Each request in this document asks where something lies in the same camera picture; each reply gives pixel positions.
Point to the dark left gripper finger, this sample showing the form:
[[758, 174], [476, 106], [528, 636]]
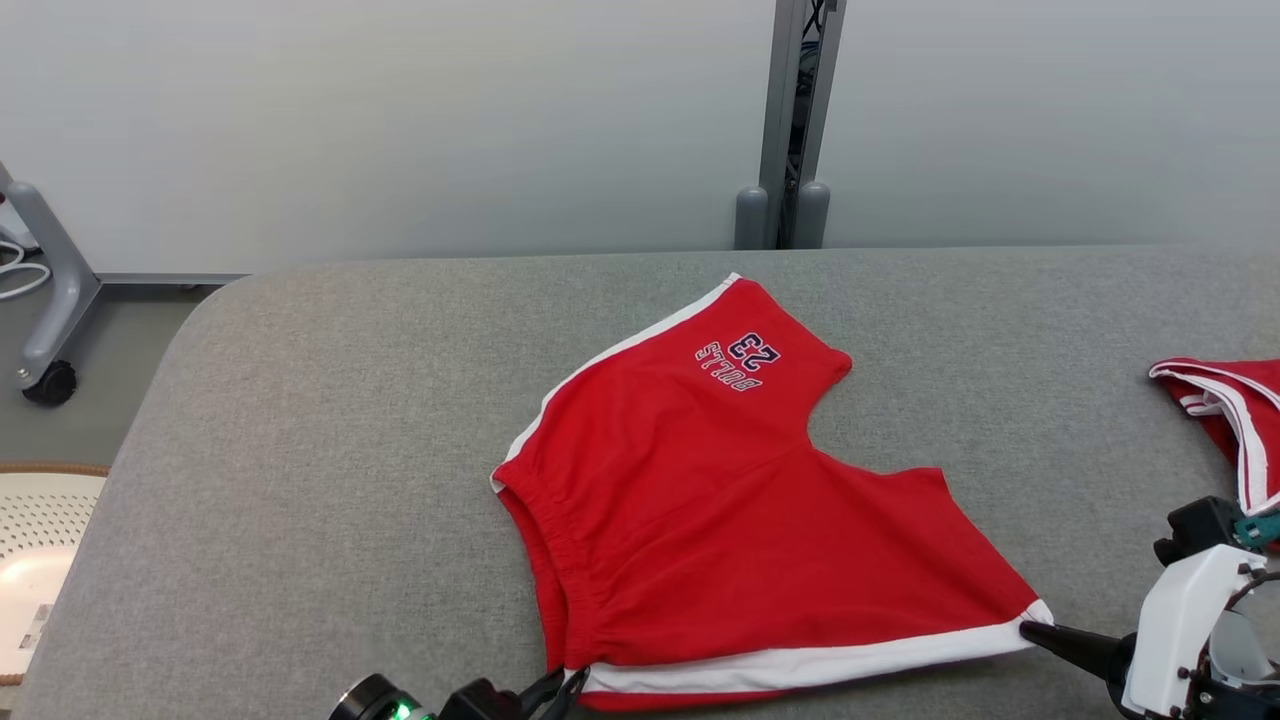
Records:
[[572, 695], [545, 692]]

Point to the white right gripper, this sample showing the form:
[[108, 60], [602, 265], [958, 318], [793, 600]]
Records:
[[1175, 630]]

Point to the red shorts with white trim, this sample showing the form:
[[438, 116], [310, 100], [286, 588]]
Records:
[[700, 520]]

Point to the red shirt with white sleeves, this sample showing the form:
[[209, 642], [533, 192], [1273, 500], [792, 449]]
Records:
[[1260, 395]]

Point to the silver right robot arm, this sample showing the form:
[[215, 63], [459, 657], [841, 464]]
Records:
[[1245, 660]]

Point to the white perforated laundry basket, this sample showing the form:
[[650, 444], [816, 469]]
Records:
[[40, 540]]

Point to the grey cart leg with caster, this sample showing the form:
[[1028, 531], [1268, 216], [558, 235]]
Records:
[[60, 290]]

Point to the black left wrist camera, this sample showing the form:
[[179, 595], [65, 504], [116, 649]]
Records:
[[480, 702]]

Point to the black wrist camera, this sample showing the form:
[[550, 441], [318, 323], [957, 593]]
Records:
[[1195, 530], [480, 702]]

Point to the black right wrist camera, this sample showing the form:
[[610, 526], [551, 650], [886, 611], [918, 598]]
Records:
[[1195, 530]]

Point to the grey cylindrical post foot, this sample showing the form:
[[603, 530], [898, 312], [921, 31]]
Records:
[[752, 220], [813, 215]]

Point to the grey partition post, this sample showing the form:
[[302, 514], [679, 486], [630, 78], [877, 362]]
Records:
[[785, 90]]

